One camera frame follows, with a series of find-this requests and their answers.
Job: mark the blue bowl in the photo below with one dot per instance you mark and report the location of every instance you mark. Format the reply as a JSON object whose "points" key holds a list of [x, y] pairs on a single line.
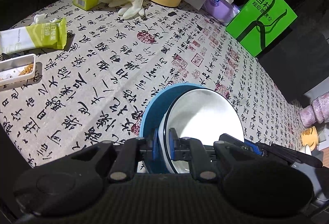
{"points": [[152, 117]]}

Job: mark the purple tissue pack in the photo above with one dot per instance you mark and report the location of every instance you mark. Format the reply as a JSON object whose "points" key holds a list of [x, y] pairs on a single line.
{"points": [[221, 10]]}

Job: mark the black paper bag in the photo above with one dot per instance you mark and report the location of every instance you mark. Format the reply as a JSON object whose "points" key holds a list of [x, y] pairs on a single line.
{"points": [[297, 63]]}

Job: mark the white flat case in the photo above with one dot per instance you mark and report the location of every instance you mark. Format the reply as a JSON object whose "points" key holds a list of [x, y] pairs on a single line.
{"points": [[18, 69]]}

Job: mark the white bowl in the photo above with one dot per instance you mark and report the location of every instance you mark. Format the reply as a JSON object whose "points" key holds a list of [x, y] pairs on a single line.
{"points": [[306, 150], [202, 114]]}

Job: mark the yellow mug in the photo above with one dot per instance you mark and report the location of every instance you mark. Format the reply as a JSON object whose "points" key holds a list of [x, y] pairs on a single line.
{"points": [[310, 137]]}

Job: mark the green snack packet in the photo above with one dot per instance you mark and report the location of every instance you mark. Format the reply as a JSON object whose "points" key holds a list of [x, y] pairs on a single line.
{"points": [[42, 33]]}

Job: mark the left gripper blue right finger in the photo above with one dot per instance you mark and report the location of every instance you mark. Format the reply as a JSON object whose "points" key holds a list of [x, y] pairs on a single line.
{"points": [[174, 145]]}

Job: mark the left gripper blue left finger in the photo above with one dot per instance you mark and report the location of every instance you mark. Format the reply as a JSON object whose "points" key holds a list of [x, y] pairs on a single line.
{"points": [[155, 146]]}

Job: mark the purple textured vase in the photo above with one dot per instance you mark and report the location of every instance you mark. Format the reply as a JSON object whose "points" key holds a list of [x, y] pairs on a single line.
{"points": [[317, 112]]}

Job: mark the green paper bag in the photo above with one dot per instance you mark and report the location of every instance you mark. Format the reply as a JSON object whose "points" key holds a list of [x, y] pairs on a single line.
{"points": [[260, 22]]}

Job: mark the calligraphy print tablecloth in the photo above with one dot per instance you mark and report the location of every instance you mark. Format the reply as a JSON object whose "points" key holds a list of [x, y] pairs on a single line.
{"points": [[100, 85]]}

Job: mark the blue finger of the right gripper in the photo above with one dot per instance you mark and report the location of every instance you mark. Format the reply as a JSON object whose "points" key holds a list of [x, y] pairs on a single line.
{"points": [[253, 147]]}

